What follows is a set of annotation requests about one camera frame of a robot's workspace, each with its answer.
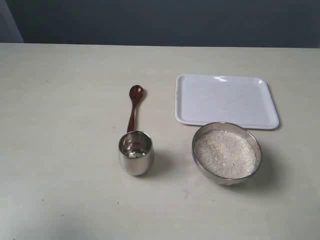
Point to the white plastic tray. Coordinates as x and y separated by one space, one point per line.
241 100

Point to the small steel cup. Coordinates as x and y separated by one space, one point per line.
136 152

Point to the dark red wooden spoon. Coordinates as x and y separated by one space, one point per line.
136 94

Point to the steel bowl of rice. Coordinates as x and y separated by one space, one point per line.
226 153

